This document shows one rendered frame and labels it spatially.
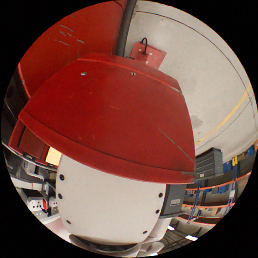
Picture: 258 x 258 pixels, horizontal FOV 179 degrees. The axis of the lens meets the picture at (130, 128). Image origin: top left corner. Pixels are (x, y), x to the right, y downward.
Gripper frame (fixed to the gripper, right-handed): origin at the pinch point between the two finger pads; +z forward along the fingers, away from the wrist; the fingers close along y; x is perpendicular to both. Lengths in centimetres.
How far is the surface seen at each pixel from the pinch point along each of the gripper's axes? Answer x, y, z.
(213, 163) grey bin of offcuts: -78, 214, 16
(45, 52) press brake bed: 7.3, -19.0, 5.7
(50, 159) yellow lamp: -3.9, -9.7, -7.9
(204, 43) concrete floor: 38, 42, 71
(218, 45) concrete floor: 52, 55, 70
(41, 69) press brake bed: 3.8, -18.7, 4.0
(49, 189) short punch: -39, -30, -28
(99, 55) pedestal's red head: 4.9, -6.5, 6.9
